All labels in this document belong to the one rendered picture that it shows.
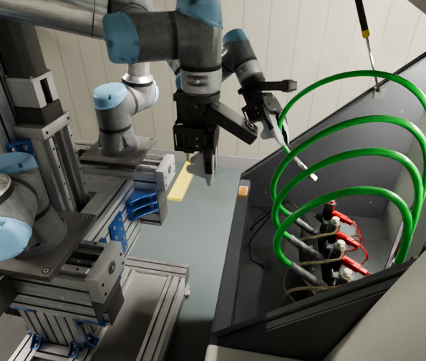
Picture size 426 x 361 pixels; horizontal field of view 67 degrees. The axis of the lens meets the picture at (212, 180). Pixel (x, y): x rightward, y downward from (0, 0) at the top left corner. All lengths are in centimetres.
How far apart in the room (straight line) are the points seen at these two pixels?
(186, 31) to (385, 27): 230
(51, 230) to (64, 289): 16
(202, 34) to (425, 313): 50
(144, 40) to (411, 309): 54
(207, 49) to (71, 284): 64
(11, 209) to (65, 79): 274
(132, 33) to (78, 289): 62
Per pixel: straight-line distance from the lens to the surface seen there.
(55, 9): 67
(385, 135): 117
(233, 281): 85
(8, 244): 70
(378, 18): 274
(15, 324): 190
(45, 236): 87
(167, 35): 55
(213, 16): 57
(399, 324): 54
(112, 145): 121
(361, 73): 82
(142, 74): 124
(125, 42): 55
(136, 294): 180
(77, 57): 323
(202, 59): 57
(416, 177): 68
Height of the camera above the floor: 161
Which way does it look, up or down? 34 degrees down
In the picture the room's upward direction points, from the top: straight up
